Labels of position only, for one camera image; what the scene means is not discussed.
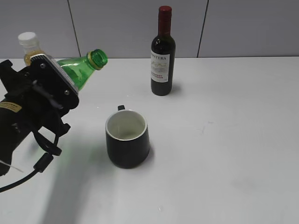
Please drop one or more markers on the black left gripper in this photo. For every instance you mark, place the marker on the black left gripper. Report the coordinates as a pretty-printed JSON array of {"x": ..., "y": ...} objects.
[{"x": 43, "y": 95}]

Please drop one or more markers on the green sprite bottle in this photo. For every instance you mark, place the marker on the green sprite bottle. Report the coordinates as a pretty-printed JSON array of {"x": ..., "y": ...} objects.
[{"x": 80, "y": 69}]

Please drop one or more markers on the black mug white interior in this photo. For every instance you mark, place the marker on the black mug white interior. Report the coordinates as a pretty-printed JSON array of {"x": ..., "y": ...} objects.
[{"x": 127, "y": 138}]

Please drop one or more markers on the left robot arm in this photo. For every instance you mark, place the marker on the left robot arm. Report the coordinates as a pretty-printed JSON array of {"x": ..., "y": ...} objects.
[{"x": 14, "y": 128}]

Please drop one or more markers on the orange juice bottle white cap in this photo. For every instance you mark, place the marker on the orange juice bottle white cap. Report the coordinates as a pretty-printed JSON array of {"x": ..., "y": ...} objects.
[{"x": 30, "y": 44}]

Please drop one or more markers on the red wine bottle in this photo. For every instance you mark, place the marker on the red wine bottle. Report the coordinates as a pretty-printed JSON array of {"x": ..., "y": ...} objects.
[{"x": 163, "y": 54}]

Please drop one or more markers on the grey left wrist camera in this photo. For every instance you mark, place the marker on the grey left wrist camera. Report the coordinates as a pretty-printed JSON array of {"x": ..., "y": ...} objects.
[{"x": 56, "y": 67}]

